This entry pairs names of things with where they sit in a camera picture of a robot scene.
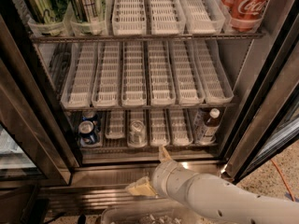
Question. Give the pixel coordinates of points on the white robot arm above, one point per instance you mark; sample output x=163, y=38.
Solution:
x=211, y=196

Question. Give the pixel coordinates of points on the red coca-cola can front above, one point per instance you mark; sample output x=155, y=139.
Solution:
x=246, y=13

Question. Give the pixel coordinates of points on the stainless steel fridge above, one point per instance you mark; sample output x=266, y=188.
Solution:
x=50, y=154

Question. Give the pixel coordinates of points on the blue pepsi can front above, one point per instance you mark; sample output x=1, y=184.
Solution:
x=87, y=132

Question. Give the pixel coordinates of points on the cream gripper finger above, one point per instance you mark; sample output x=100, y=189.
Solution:
x=164, y=155
x=142, y=187

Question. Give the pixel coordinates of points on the clear tray shelf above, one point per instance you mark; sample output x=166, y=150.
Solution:
x=107, y=78
x=188, y=87
x=79, y=83
x=137, y=115
x=166, y=17
x=203, y=17
x=159, y=133
x=162, y=91
x=129, y=17
x=115, y=124
x=180, y=128
x=213, y=77
x=133, y=90

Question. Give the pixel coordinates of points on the blue pepsi can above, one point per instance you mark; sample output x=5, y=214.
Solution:
x=87, y=132
x=91, y=116

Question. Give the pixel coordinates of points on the top wire shelf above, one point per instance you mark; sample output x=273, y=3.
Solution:
x=126, y=38

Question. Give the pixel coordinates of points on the silver 7up can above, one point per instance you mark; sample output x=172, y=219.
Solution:
x=137, y=132

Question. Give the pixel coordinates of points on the middle wire shelf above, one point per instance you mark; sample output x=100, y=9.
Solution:
x=119, y=107

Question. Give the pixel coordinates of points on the green can left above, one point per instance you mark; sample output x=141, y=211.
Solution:
x=47, y=15

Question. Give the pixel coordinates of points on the brown drink bottle white cap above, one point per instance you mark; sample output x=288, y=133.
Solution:
x=210, y=125

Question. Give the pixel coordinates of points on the green silver can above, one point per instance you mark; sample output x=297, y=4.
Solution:
x=90, y=14

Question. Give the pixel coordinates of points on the glass fridge door right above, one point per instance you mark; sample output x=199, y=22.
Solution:
x=263, y=71

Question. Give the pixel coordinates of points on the wire shelf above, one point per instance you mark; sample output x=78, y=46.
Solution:
x=119, y=107
x=126, y=38

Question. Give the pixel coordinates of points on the blue pepsi can rear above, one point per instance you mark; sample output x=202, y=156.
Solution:
x=91, y=116

